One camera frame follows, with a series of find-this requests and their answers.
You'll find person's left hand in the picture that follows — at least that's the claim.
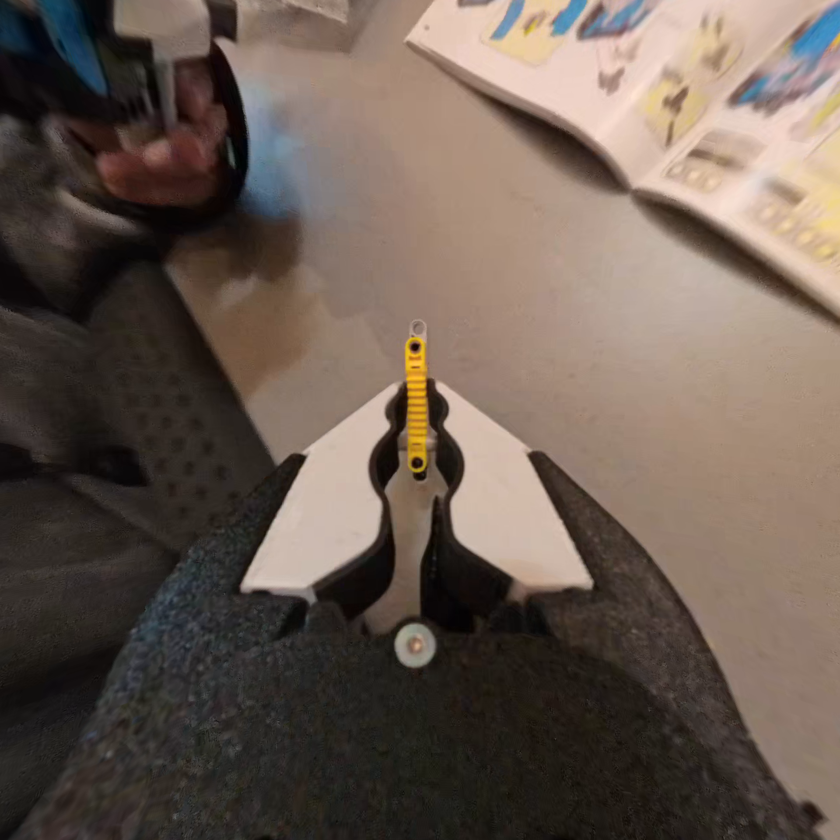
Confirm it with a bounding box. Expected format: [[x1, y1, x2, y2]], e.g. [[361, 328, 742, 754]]
[[97, 62, 229, 206]]

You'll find grey desk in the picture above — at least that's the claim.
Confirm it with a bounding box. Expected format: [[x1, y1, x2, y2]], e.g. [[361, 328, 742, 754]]
[[164, 0, 840, 828]]

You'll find person's left forearm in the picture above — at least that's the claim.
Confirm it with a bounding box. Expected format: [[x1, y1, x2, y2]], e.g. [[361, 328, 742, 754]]
[[0, 112, 168, 309]]

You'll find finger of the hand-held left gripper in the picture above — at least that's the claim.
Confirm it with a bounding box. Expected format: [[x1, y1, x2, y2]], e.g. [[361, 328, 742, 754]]
[[113, 0, 212, 133]]

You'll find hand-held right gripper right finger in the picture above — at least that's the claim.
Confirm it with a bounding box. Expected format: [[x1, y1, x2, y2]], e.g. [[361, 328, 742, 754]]
[[430, 381, 595, 602]]

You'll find yellow toothed rack piece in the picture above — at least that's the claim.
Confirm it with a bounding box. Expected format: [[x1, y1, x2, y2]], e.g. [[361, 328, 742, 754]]
[[403, 319, 431, 484]]

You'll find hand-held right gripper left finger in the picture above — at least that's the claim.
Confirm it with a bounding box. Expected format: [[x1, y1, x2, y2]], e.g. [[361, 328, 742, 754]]
[[239, 382, 404, 602]]

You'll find building instruction booklet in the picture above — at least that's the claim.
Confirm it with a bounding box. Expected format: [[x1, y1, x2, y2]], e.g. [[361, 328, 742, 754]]
[[405, 0, 840, 320]]

